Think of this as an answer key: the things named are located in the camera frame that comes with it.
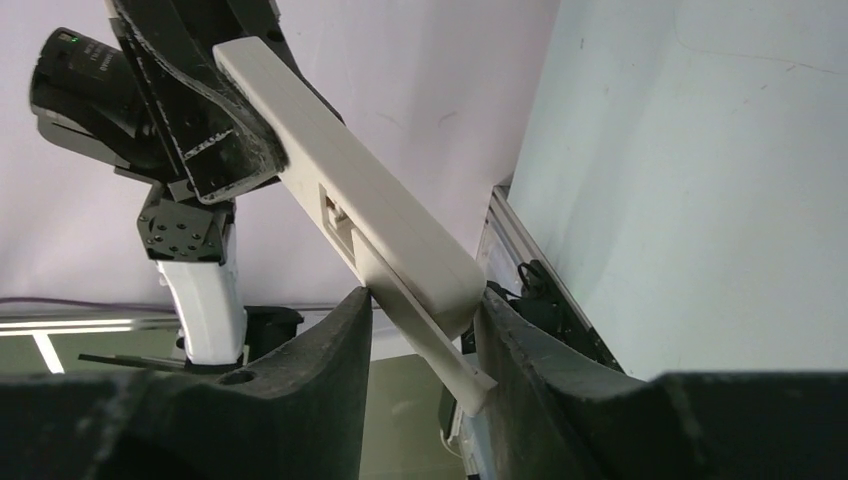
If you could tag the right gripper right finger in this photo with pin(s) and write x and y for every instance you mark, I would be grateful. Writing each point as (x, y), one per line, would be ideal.
(556, 414)

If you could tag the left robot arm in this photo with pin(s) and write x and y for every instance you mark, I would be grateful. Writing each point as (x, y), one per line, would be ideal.
(86, 100)

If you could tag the white battery cover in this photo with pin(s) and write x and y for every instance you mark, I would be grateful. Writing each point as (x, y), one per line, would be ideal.
(470, 386)

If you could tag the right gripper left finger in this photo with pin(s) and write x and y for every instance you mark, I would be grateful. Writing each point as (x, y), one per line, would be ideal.
(296, 413)

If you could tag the aluminium frame rail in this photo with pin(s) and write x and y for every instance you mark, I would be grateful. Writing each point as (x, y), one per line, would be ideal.
(518, 270)

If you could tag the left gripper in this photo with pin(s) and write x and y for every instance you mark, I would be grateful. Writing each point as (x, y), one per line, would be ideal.
(209, 126)

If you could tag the white remote control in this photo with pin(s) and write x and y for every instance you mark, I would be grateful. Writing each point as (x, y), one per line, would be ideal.
(328, 166)

